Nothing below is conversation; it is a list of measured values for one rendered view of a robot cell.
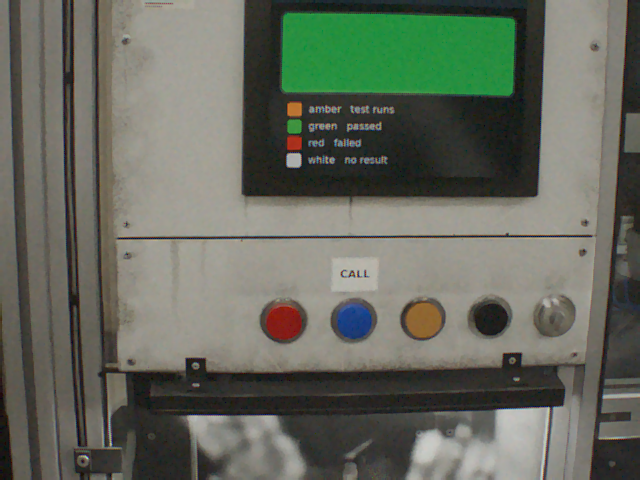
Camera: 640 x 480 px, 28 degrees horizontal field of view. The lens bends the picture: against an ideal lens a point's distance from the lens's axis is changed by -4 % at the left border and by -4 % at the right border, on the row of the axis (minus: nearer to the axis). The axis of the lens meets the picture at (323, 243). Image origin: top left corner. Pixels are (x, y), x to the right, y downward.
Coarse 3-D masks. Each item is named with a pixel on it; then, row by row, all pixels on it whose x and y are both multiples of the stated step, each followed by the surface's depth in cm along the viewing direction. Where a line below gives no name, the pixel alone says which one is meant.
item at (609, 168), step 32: (608, 32) 109; (608, 64) 109; (608, 96) 110; (608, 128) 111; (608, 160) 112; (608, 192) 113; (608, 224) 113; (608, 256) 114; (608, 288) 115; (576, 448) 119
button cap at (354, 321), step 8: (344, 312) 111; (352, 312) 111; (360, 312) 111; (368, 312) 112; (344, 320) 111; (352, 320) 112; (360, 320) 112; (368, 320) 112; (344, 328) 112; (352, 328) 112; (360, 328) 112; (368, 328) 112; (352, 336) 112; (360, 336) 112
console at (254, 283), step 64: (128, 0) 103; (192, 0) 104; (256, 0) 103; (576, 0) 107; (128, 64) 105; (192, 64) 105; (256, 64) 105; (576, 64) 108; (128, 128) 106; (192, 128) 107; (256, 128) 106; (576, 128) 110; (128, 192) 108; (192, 192) 108; (256, 192) 108; (320, 192) 108; (384, 192) 109; (448, 192) 109; (512, 192) 109; (576, 192) 111; (128, 256) 109; (192, 256) 110; (256, 256) 110; (320, 256) 111; (384, 256) 111; (448, 256) 112; (512, 256) 112; (576, 256) 113; (128, 320) 111; (192, 320) 111; (256, 320) 112; (320, 320) 112; (384, 320) 113; (448, 320) 113; (512, 320) 114; (576, 320) 115
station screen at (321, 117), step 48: (288, 0) 102; (336, 0) 103; (384, 0) 103; (432, 0) 103; (480, 0) 104; (288, 96) 105; (336, 96) 105; (384, 96) 105; (432, 96) 106; (480, 96) 106; (288, 144) 106; (336, 144) 106; (384, 144) 106; (432, 144) 107; (480, 144) 107
